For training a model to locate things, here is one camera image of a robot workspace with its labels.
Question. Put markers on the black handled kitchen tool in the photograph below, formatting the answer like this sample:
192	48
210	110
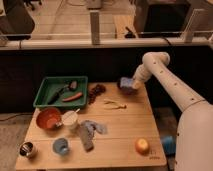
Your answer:
69	87

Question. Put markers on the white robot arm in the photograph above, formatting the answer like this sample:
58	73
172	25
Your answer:
194	142

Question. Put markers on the blue cup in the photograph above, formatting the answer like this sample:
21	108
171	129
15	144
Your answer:
60	146

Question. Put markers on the orange bowl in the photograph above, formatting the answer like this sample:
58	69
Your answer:
49	118

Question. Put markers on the white horizontal rail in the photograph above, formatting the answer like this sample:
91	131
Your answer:
104	43

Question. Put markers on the metal cup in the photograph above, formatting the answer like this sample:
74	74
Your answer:
27	149

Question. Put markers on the blue box on floor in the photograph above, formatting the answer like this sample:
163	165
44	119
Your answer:
169	145

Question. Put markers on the grey blue cloth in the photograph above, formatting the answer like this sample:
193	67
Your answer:
87	131

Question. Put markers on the wooden table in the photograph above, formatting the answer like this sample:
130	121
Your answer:
115	149

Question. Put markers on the purple bowl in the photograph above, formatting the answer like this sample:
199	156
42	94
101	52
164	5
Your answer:
126	91

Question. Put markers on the black office chair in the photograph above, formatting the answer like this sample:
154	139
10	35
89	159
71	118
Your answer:
16	23

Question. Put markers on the dark red grapes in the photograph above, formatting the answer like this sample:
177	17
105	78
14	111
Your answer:
96	91

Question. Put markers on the grey metal post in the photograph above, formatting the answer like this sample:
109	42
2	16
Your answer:
95	27

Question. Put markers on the red chili pepper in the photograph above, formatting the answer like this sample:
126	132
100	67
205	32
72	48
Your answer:
74	97

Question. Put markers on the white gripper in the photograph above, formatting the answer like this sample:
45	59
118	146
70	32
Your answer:
141	74

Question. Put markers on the orange fruit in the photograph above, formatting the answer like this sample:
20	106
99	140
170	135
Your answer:
142	146

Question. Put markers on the white cup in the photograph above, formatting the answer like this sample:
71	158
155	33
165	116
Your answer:
70	119

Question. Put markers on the green plastic tray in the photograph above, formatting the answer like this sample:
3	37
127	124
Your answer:
64	92

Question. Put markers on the blue sponge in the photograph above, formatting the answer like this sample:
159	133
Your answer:
126	83

